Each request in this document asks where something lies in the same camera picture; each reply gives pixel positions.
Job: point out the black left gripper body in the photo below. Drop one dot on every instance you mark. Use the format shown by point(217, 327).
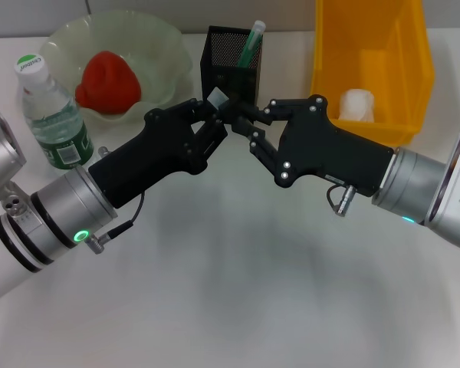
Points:
point(149, 161)

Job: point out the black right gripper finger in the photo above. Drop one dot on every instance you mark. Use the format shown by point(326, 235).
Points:
point(262, 147)
point(280, 109)

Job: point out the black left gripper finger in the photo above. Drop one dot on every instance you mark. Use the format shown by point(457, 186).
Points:
point(188, 109)
point(209, 140)

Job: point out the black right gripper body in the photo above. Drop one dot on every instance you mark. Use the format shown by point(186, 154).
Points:
point(329, 153)

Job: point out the grey marker pen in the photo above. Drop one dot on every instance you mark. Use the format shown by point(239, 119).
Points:
point(217, 97)

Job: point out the white paper ball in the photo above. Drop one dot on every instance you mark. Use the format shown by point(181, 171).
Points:
point(356, 105)

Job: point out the green utility knife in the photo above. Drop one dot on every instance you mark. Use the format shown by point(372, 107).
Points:
point(251, 44)

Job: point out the red-orange fruit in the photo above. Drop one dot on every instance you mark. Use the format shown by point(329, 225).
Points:
point(111, 88)

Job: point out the clear water bottle green label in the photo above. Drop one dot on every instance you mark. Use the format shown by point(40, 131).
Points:
point(57, 130)

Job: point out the black mesh pen holder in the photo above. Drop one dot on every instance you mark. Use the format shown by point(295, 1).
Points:
point(222, 73)

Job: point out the pale green glass fruit plate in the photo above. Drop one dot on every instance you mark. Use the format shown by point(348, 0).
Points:
point(157, 57)

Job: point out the yellow plastic bin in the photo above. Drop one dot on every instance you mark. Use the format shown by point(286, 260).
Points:
point(368, 46)

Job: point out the silver left wrist depth camera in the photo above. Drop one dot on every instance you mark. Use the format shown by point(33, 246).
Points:
point(0, 153)

